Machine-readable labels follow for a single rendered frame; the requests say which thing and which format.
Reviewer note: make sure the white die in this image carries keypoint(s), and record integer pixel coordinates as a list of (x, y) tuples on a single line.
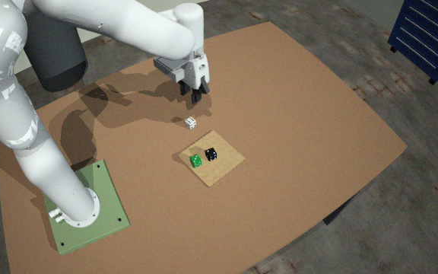
[(190, 123)]

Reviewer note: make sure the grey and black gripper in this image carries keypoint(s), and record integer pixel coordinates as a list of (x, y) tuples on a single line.
[(196, 75)]

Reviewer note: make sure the black die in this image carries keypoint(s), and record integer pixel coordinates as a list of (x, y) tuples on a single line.
[(211, 154)]

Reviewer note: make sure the green die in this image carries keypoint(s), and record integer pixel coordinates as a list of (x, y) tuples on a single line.
[(195, 161)]

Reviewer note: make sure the tan square mat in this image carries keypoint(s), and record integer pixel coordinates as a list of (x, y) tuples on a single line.
[(211, 171)]

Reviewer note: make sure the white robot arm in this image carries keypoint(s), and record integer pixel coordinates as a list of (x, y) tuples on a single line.
[(126, 21)]

